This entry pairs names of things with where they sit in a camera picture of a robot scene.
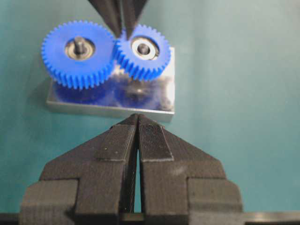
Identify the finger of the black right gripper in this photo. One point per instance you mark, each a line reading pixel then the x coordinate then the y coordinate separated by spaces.
pixel 132 10
pixel 110 12

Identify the steel shaft under large gear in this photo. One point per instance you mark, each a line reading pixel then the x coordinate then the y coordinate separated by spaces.
pixel 79 43

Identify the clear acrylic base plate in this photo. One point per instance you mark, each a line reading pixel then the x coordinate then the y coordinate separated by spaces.
pixel 120 96

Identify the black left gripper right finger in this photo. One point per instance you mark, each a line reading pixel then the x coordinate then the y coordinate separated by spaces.
pixel 177 177

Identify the small blue plastic gear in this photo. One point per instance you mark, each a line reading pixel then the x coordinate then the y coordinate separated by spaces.
pixel 144 55

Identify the large blue plastic gear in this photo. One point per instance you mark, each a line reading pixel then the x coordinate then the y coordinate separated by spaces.
pixel 78 71

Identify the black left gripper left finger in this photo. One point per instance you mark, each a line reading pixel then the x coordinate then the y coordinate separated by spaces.
pixel 91 184

